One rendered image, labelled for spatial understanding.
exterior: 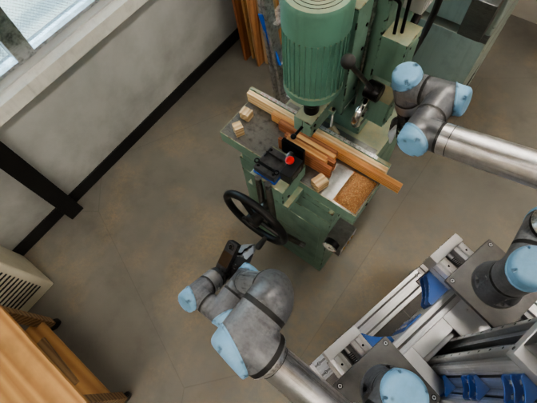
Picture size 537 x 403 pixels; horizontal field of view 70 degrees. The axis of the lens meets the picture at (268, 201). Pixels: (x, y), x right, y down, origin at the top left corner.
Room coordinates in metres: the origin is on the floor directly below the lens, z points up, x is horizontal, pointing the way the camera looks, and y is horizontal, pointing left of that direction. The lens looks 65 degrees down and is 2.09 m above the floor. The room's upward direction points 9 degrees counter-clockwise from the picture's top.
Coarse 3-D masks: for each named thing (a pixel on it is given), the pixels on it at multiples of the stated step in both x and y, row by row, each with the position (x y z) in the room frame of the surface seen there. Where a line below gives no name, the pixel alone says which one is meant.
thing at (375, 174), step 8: (272, 112) 0.90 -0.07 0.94; (272, 120) 0.89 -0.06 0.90; (288, 120) 0.85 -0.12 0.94; (328, 144) 0.72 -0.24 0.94; (344, 152) 0.68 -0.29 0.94; (344, 160) 0.66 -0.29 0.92; (352, 160) 0.65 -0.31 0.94; (360, 160) 0.64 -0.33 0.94; (360, 168) 0.62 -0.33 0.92; (368, 168) 0.61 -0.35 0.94; (368, 176) 0.59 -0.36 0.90; (376, 176) 0.58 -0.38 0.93; (384, 176) 0.57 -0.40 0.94; (384, 184) 0.55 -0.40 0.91; (392, 184) 0.53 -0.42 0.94; (400, 184) 0.53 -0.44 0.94
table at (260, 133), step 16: (256, 112) 0.94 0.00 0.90; (224, 128) 0.89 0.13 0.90; (256, 128) 0.87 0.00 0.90; (272, 128) 0.86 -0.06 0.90; (240, 144) 0.81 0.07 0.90; (256, 144) 0.80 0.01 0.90; (272, 144) 0.78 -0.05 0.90; (256, 160) 0.75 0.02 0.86; (336, 160) 0.68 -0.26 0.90; (304, 176) 0.63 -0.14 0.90; (336, 176) 0.61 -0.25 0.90; (304, 192) 0.60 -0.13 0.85; (320, 192) 0.56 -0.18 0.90; (336, 192) 0.55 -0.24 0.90; (288, 208) 0.54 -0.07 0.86; (336, 208) 0.50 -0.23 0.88
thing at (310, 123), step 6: (330, 102) 0.80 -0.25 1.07; (300, 108) 0.80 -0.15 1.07; (324, 108) 0.78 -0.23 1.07; (300, 114) 0.77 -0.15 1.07; (306, 114) 0.77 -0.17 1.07; (318, 114) 0.76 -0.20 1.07; (324, 114) 0.78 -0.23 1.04; (294, 120) 0.77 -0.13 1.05; (300, 120) 0.75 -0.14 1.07; (306, 120) 0.75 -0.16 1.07; (312, 120) 0.74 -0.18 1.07; (318, 120) 0.75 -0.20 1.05; (294, 126) 0.77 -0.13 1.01; (306, 126) 0.73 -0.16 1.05; (312, 126) 0.73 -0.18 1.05; (318, 126) 0.75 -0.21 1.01; (306, 132) 0.73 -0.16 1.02; (312, 132) 0.73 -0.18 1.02
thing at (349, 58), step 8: (344, 56) 0.63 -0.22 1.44; (352, 56) 0.62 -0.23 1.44; (344, 64) 0.61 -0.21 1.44; (352, 64) 0.61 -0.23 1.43; (360, 72) 0.67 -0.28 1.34; (360, 80) 0.70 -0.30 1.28; (368, 88) 0.74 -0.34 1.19; (376, 88) 0.77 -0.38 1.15; (384, 88) 0.78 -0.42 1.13; (368, 96) 0.76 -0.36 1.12; (376, 96) 0.75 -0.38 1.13
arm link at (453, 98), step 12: (432, 84) 0.60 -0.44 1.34; (444, 84) 0.59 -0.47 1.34; (456, 84) 0.58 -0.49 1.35; (420, 96) 0.59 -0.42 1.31; (432, 96) 0.56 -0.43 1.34; (444, 96) 0.55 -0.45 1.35; (456, 96) 0.55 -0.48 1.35; (468, 96) 0.54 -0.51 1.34; (444, 108) 0.52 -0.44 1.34; (456, 108) 0.53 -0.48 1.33
